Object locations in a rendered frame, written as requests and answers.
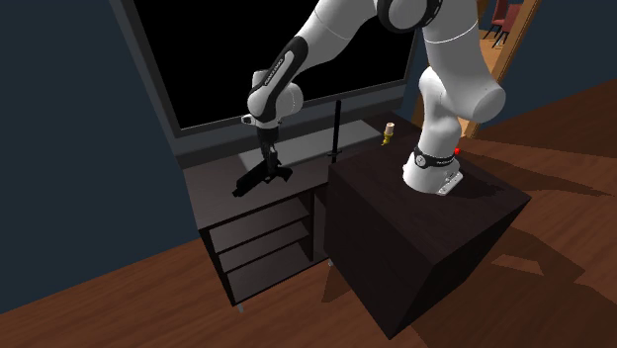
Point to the dark robot stand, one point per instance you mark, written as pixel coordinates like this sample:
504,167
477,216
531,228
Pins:
409,241

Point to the thin black upright rod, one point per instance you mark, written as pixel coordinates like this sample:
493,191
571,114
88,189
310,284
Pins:
338,125

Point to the red chair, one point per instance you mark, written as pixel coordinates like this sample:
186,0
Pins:
503,17

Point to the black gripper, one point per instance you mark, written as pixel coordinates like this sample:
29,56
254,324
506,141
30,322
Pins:
267,144

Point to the small yellow bottle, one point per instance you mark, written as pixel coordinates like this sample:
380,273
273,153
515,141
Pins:
388,134

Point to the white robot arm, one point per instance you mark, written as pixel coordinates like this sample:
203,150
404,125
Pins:
453,72

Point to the dark television cabinet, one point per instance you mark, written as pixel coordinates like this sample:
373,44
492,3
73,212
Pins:
260,241

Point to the large black television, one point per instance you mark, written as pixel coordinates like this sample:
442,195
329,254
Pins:
217,58

